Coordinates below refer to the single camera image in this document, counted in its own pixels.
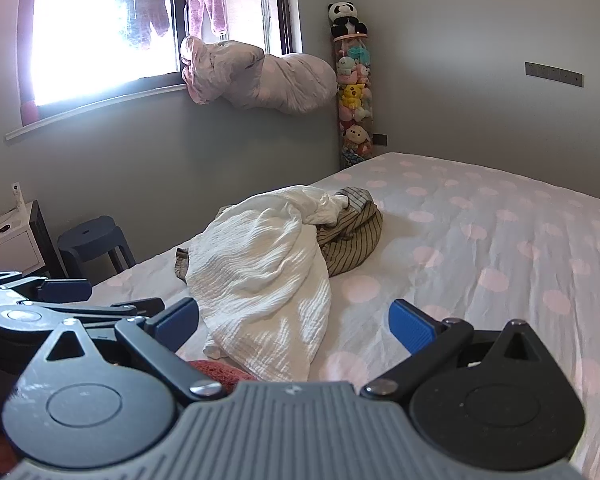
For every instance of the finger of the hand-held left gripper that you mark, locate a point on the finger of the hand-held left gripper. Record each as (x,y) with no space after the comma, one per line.
(80,314)
(65,290)

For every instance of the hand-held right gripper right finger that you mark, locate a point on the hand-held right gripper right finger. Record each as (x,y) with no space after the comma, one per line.
(410,327)

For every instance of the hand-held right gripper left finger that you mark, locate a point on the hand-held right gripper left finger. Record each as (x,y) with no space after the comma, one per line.
(177,319)

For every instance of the white crinkled garment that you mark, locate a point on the white crinkled garment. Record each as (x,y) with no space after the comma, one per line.
(260,280)

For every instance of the dark blue stool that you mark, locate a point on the dark blue stool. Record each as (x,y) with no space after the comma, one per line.
(87,232)

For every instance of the white nightstand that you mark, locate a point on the white nightstand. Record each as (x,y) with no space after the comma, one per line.
(5,255)

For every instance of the white tissue box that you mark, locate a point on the white tissue box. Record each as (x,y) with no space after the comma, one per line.
(10,223)

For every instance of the olive striped garment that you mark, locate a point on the olive striped garment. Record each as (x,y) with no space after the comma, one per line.
(352,245)

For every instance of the white lotion tube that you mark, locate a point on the white lotion tube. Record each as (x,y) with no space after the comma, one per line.
(18,197)

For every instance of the polka dot bed sheet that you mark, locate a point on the polka dot bed sheet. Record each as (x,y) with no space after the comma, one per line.
(480,240)

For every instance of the window sill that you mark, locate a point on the window sill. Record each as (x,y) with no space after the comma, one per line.
(105,106)

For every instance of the stuffed plush toys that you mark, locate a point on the stuffed plush toys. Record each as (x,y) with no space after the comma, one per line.
(355,95)

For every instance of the window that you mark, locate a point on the window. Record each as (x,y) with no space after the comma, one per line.
(80,35)

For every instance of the pale pink rolled duvet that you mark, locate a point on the pale pink rolled duvet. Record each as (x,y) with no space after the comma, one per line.
(280,80)

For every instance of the dark hanging garment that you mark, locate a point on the dark hanging garment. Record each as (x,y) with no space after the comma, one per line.
(150,10)

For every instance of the panda plush toy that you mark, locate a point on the panda plush toy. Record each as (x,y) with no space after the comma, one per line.
(346,17)

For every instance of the dark wall socket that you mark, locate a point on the dark wall socket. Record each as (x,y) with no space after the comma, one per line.
(380,138)

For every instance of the grey wall switch panel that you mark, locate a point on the grey wall switch panel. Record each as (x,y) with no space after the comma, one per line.
(554,73)

